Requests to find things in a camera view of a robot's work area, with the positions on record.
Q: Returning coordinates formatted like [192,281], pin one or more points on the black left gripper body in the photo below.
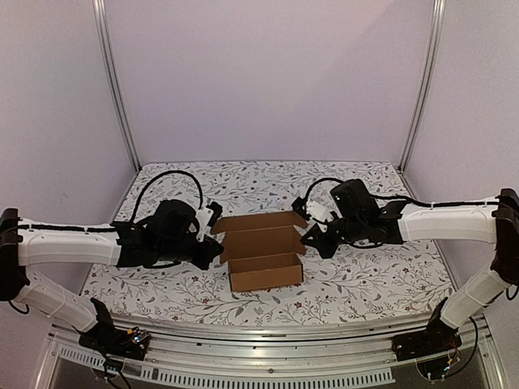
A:
[173,251]

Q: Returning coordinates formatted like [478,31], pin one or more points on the right aluminium corner post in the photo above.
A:
[424,87]

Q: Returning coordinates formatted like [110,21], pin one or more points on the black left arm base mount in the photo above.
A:
[106,339]

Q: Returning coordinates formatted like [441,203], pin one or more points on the aluminium front rail frame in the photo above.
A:
[349,355]

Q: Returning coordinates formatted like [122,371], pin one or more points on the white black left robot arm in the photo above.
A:
[26,243]

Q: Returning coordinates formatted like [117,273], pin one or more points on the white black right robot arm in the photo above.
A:
[491,221]

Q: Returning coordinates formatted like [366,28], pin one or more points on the aluminium corner post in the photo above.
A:
[424,87]
[107,55]

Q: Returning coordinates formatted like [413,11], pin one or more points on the floral patterned table mat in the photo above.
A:
[358,284]

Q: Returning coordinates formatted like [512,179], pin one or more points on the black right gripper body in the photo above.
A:
[320,237]

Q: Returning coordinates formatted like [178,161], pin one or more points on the left aluminium corner post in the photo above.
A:
[107,55]

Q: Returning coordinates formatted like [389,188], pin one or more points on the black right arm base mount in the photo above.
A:
[436,337]

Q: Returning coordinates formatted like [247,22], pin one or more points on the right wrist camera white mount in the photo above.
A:
[313,210]

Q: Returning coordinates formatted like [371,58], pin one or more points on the brown cardboard box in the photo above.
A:
[262,251]

